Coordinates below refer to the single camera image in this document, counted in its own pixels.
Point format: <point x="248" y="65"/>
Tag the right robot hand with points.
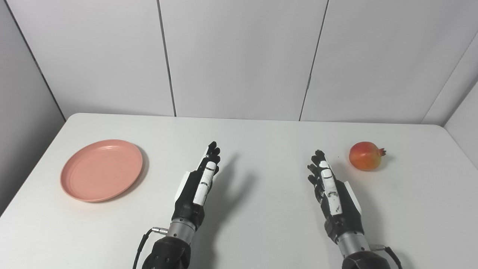
<point x="336" y="201"/>

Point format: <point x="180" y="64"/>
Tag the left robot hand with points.
<point x="194" y="194"/>

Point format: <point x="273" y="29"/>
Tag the red yellow pomegranate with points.
<point x="365" y="156"/>

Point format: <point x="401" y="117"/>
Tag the pink round plate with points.
<point x="101" y="170"/>

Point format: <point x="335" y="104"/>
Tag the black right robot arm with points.
<point x="358" y="250"/>

